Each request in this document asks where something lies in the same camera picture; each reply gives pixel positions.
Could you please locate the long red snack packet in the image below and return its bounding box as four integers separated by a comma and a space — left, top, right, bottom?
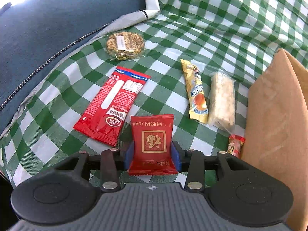
73, 66, 150, 146

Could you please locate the small red candy wrapper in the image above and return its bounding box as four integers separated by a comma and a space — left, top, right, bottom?
227, 135, 245, 158

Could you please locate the square red snack packet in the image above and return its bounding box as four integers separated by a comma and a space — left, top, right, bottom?
128, 114, 177, 176

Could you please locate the yellow snack bar wrapper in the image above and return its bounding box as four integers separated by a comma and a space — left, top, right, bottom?
180, 59, 208, 124

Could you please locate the white rice bar in wrapper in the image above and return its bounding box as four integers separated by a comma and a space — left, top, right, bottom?
208, 71, 235, 134

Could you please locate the brown cardboard box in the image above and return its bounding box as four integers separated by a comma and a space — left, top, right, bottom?
241, 49, 307, 230

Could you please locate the round grain cake in wrapper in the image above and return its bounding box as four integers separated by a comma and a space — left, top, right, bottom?
106, 31, 145, 60

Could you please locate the green white checkered cloth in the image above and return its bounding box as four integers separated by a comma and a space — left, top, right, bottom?
1, 0, 307, 186

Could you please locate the blue sofa cushion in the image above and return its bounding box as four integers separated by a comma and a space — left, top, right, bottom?
1, 0, 146, 129

